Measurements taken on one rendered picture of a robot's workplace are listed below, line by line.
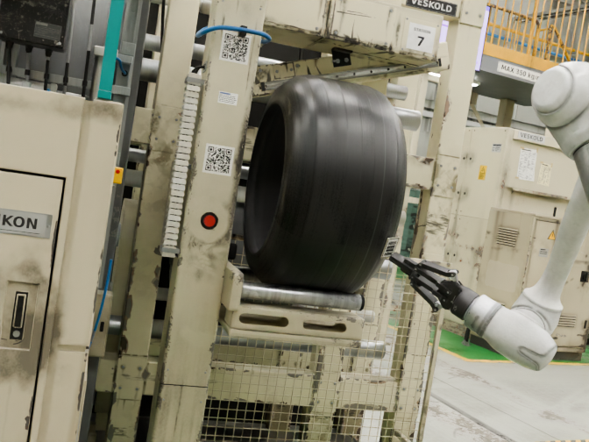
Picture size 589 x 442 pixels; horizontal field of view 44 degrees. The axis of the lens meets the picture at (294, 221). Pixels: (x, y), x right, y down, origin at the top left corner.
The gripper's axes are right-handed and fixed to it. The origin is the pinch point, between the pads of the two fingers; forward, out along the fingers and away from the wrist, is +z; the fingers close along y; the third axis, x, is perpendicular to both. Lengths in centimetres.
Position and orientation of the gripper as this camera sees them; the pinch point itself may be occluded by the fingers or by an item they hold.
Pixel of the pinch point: (403, 262)
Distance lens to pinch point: 185.9
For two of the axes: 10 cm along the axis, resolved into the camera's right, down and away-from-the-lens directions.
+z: -7.5, -5.1, 4.1
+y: -2.6, 8.1, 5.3
